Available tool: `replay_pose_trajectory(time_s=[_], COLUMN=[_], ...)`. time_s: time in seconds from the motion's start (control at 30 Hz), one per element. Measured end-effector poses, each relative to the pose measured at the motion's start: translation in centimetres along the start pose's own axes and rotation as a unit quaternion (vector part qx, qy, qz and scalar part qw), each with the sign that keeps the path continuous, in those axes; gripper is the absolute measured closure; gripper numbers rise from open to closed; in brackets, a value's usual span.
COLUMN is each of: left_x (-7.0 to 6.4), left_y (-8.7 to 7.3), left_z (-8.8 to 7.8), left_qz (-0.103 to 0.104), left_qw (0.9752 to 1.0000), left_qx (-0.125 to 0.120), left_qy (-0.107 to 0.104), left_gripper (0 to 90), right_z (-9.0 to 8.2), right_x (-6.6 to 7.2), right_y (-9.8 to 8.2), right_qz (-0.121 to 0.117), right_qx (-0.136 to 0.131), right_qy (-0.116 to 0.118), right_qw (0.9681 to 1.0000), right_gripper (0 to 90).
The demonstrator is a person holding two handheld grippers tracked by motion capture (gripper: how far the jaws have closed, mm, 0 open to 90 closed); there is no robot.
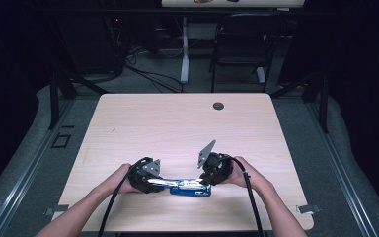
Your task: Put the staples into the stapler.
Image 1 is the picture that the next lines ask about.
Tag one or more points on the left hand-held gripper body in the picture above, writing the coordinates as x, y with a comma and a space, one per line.
141, 182

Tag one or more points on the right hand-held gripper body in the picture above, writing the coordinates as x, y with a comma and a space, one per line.
218, 168

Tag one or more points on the blue stapler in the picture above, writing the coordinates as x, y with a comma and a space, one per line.
187, 191

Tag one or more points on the person's left hand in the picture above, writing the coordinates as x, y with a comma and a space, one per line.
117, 179

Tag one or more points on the person's right hand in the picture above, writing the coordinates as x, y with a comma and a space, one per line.
258, 182

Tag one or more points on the dark round table grommet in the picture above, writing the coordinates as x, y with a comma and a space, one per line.
218, 106

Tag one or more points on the black tape strip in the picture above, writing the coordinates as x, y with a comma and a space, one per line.
67, 126

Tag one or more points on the black metal stand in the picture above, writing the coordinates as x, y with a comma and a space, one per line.
54, 98
323, 105

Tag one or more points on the black folding chair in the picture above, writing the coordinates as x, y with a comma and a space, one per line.
240, 46

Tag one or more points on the black equipment cabinet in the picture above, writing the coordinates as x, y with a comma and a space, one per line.
92, 49

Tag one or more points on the white desk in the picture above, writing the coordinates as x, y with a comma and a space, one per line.
243, 4

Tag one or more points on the grey metal bracket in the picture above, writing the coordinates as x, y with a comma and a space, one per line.
57, 208
309, 208

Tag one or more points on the aluminium floor rail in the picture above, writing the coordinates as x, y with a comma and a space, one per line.
347, 184
22, 184

